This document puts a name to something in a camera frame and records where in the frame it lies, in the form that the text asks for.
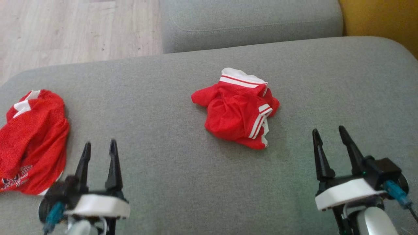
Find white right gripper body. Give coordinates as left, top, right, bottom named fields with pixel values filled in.
left=314, top=175, right=388, bottom=235

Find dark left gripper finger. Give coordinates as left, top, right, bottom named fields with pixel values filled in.
left=104, top=139, right=124, bottom=197
left=74, top=141, right=92, bottom=194

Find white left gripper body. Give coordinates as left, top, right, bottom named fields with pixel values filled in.
left=64, top=188, right=131, bottom=235

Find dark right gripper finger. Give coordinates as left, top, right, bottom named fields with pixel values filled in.
left=338, top=125, right=367, bottom=177
left=312, top=128, right=336, bottom=182

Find red printed shorts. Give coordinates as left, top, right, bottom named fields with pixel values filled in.
left=0, top=89, right=70, bottom=196

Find red shirt with white sleeves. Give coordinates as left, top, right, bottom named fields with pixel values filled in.
left=191, top=68, right=281, bottom=150

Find grey sofa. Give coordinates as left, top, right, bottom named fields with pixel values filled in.
left=0, top=36, right=418, bottom=235

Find yellow sofa cushion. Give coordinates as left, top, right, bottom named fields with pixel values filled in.
left=338, top=0, right=418, bottom=60

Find small grey sofa cushion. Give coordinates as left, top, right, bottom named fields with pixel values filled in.
left=160, top=0, right=344, bottom=55

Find teal left camera cable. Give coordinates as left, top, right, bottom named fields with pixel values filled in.
left=43, top=202, right=66, bottom=235

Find blue right camera cable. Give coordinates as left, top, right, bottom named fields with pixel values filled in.
left=383, top=180, right=418, bottom=223

